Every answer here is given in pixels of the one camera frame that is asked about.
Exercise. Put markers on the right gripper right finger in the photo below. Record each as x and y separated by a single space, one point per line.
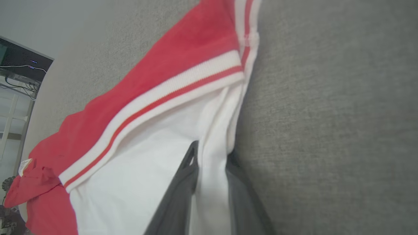
243 202

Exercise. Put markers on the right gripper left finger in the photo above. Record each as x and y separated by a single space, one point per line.
178 202

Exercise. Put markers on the red basketball jersey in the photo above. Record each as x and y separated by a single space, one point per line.
147 163

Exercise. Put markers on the white shelf frame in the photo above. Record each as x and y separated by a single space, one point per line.
8 130

